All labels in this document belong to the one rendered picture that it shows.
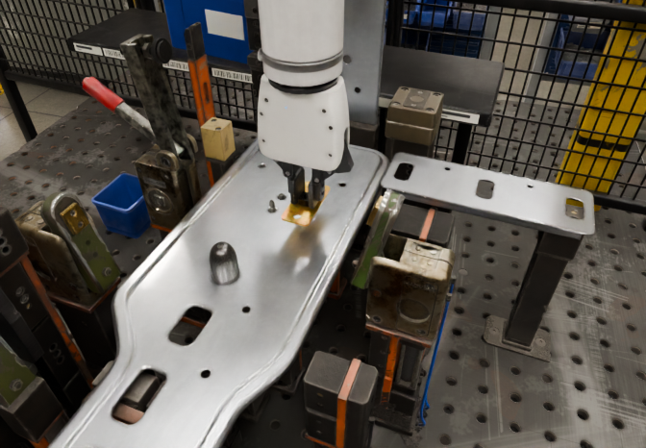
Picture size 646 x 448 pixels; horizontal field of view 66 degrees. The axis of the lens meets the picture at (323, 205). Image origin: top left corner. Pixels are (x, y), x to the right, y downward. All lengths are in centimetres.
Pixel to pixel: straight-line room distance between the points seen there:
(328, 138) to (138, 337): 29
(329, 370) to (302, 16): 34
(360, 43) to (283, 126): 29
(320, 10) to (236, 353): 34
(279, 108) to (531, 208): 38
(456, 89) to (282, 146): 45
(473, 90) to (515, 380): 50
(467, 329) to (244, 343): 51
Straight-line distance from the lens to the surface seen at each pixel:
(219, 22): 103
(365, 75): 83
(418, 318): 61
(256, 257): 62
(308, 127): 55
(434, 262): 56
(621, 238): 125
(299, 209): 64
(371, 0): 79
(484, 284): 103
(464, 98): 92
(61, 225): 60
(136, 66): 65
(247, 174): 75
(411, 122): 81
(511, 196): 75
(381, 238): 54
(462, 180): 76
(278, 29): 50
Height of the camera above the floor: 144
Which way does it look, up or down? 40 degrees down
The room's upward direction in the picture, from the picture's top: straight up
